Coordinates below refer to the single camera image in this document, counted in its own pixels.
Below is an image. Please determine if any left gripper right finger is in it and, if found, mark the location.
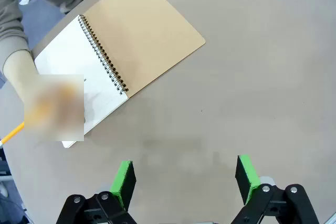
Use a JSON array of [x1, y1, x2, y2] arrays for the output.
[[230, 154, 320, 224]]

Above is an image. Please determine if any person's right hand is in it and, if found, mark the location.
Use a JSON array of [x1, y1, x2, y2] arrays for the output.
[[24, 74, 85, 142]]

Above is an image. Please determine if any yellow pencil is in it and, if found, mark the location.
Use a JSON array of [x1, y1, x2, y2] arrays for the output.
[[0, 121, 25, 146]]

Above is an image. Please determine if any person in beige sweater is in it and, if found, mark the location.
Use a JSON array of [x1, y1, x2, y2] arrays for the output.
[[0, 0, 116, 53]]

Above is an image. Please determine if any person's right forearm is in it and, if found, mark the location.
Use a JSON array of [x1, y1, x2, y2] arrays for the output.
[[2, 49, 40, 103]]

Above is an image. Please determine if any spiral notebook with kraft cover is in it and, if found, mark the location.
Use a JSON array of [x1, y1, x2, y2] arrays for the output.
[[34, 0, 206, 148]]

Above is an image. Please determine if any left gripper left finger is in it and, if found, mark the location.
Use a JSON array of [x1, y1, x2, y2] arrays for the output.
[[55, 159, 138, 224]]

